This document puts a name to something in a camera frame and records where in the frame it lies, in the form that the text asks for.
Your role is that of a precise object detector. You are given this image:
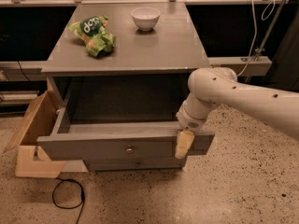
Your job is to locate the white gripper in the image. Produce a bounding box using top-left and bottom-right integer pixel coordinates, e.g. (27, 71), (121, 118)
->
(175, 92), (219, 159)

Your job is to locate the grey top drawer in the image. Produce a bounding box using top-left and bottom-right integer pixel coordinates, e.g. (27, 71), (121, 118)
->
(36, 84), (216, 162)

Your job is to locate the grey drawer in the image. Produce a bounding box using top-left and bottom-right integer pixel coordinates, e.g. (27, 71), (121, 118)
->
(85, 157), (187, 172)
(36, 84), (216, 162)

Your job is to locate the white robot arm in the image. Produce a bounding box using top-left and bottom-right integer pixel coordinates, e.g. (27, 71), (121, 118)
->
(175, 67), (299, 159)

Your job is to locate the grey bottom drawer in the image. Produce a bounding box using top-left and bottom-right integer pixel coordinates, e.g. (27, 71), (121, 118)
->
(85, 157), (187, 172)

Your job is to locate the grey drawer cabinet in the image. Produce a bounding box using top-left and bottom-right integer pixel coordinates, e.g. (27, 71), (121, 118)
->
(41, 2), (212, 173)

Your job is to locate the open cardboard box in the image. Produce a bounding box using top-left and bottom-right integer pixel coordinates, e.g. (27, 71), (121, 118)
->
(4, 91), (65, 178)

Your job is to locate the metal diagonal pole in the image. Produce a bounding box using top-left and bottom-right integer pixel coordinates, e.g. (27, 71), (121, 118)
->
(250, 0), (289, 62)

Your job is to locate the white ceramic bowl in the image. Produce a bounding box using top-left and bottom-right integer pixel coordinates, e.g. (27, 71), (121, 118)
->
(131, 7), (161, 31)

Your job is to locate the green chip bag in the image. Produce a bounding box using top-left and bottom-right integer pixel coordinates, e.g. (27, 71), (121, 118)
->
(68, 16), (116, 57)

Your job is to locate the grey metal rail beam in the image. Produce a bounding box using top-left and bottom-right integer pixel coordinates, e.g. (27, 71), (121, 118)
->
(208, 56), (272, 77)

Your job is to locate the black floor cable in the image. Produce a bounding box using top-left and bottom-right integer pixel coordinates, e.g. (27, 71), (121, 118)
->
(51, 177), (86, 224)

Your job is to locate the white hanging cable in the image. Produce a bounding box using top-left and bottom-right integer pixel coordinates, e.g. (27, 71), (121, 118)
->
(236, 0), (277, 77)

